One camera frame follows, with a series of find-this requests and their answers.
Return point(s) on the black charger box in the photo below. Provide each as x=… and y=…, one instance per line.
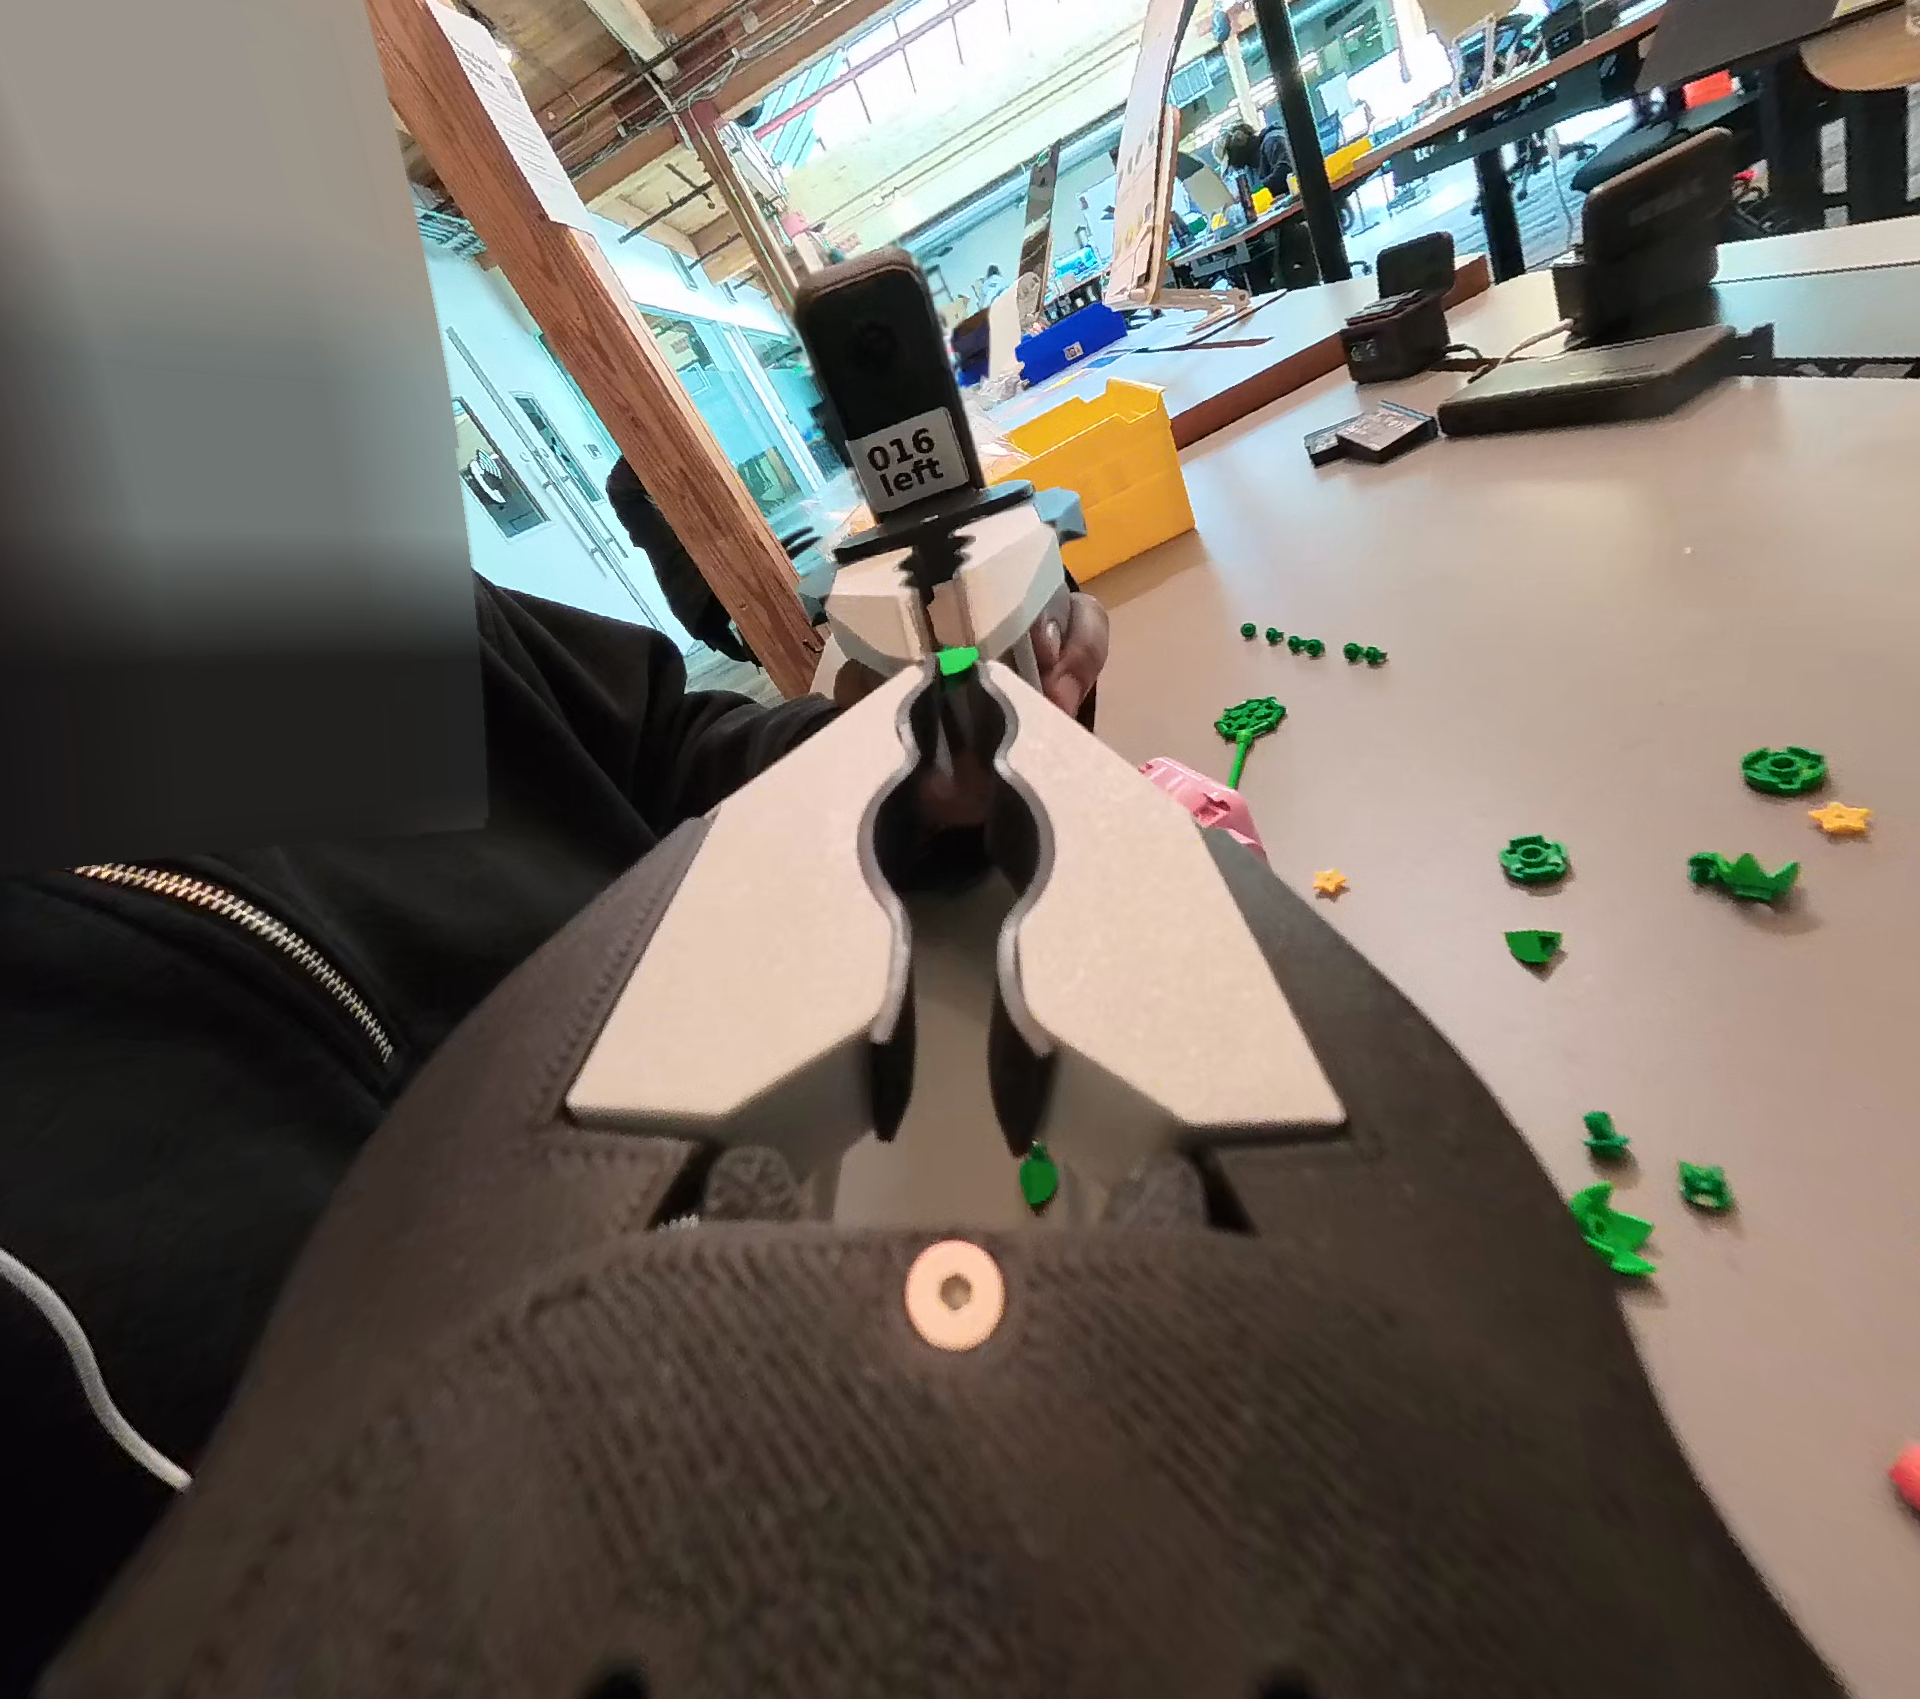
x=1403, y=327

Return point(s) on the green round toy plate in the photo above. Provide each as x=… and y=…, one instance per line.
x=1784, y=771
x=1532, y=861

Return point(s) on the white paper notice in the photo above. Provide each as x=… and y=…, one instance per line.
x=510, y=117

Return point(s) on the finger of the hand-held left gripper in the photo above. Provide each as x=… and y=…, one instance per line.
x=866, y=613
x=1005, y=597

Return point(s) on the green leaf toy piece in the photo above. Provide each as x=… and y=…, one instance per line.
x=957, y=663
x=1039, y=1178
x=1532, y=947

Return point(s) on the small green toy piece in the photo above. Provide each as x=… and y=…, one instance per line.
x=1604, y=1135
x=1707, y=1186

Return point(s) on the person's left hand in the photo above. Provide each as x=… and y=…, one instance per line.
x=1074, y=665

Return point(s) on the green spiky toy plant piece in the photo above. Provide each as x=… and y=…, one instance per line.
x=1742, y=879
x=1612, y=1232

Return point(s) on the green web piece with stem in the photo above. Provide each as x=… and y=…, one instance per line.
x=1250, y=723

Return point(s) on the black device on stand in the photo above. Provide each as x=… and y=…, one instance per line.
x=1650, y=229

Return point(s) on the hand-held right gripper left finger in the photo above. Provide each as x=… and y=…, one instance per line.
x=751, y=981

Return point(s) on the wooden post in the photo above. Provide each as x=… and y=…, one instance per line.
x=600, y=379

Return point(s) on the black pole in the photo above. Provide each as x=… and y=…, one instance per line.
x=1275, y=35

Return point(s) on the wooden desk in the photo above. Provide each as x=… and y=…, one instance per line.
x=1501, y=103

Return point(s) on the pink cone toy piece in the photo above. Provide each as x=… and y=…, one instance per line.
x=1905, y=1474

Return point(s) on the black flat device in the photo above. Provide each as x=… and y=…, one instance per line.
x=1368, y=433

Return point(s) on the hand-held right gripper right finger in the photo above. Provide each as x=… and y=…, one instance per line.
x=1170, y=981

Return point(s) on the pink toy brick watering can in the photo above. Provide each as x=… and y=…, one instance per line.
x=1208, y=807

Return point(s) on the cardboard board on stand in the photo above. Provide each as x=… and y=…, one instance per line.
x=1162, y=109

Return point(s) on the yellow storage bin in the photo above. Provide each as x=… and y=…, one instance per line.
x=1111, y=477

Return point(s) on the blue storage bin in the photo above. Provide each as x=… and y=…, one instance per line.
x=1058, y=349

